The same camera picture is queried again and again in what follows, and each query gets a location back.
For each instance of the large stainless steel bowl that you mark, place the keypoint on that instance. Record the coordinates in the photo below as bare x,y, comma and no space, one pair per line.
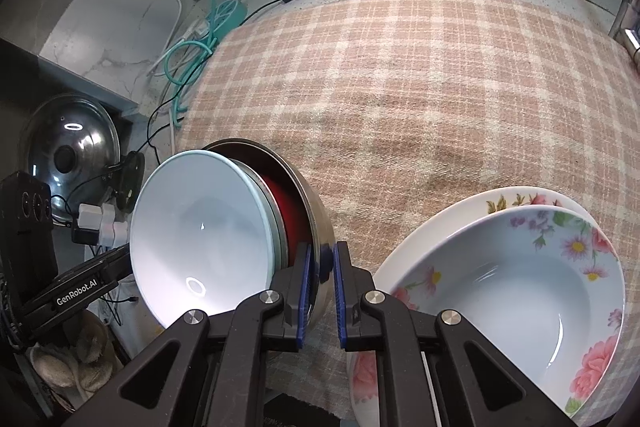
315,217

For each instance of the red steel bowl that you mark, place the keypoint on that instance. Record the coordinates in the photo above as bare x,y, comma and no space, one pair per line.
290,212

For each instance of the deep plate with pink blossoms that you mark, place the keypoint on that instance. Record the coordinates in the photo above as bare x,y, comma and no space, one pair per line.
500,199

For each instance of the person's left hand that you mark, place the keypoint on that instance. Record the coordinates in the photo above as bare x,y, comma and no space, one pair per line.
70,362

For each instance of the white ceramic bowl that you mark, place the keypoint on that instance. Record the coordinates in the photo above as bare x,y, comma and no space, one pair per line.
200,232

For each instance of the checked pink tablecloth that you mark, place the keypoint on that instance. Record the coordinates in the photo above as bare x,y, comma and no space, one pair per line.
400,107

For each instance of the deep plate with pink roses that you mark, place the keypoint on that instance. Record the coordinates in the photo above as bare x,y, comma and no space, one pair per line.
500,297

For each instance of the steel pot lid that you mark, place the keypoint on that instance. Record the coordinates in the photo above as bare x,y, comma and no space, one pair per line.
85,132

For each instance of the white power adapter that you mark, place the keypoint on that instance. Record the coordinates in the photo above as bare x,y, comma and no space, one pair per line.
97,219

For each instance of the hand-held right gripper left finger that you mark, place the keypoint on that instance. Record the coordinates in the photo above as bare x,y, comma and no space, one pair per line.
301,302

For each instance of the dark cloth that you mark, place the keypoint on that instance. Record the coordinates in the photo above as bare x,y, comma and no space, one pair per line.
300,409

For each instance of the teal power strip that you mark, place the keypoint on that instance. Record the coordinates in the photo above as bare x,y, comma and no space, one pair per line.
230,14

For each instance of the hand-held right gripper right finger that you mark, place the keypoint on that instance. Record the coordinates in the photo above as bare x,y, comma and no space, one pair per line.
341,302

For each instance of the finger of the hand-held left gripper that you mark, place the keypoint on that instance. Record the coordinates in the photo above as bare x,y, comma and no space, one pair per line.
120,264

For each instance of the chrome kitchen faucet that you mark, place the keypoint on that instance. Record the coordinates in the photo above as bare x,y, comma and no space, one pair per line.
630,37

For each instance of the black round disc stand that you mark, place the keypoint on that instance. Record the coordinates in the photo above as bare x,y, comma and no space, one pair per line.
129,179

